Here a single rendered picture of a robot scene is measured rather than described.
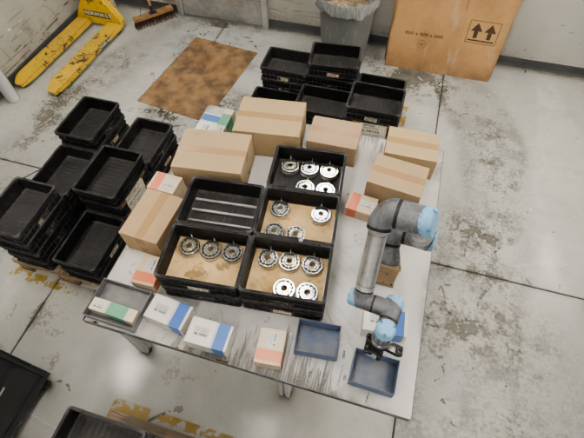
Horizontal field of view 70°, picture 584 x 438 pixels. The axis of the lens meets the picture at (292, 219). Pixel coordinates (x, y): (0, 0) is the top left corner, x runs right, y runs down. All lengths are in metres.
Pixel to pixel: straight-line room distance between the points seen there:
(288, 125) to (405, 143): 0.70
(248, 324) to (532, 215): 2.42
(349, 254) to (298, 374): 0.67
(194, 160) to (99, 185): 0.86
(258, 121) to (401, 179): 0.90
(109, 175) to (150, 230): 0.92
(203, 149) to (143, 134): 1.05
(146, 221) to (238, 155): 0.62
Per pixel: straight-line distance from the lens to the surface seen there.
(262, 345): 1.96
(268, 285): 2.00
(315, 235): 2.12
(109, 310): 2.21
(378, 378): 2.02
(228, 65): 4.52
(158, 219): 2.26
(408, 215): 1.56
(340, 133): 2.54
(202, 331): 2.00
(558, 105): 4.66
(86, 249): 3.06
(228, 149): 2.42
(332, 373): 2.00
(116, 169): 3.09
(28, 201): 3.18
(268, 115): 2.59
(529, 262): 3.41
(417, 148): 2.54
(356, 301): 1.73
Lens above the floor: 2.65
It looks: 57 degrees down
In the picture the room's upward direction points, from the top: 1 degrees counter-clockwise
